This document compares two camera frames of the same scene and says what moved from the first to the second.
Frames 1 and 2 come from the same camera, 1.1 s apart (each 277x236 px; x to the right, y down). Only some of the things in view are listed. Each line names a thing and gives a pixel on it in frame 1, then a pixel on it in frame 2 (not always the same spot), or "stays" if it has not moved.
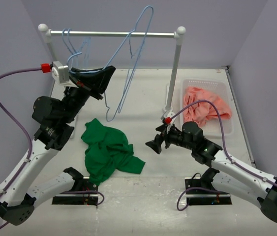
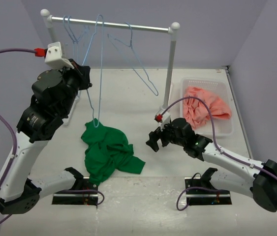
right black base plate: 203,197 stays
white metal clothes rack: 169,110 to 171,29
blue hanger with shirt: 115,57 to 96,126
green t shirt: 107,150 stays
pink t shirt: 202,113 stays
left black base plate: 79,185 stays
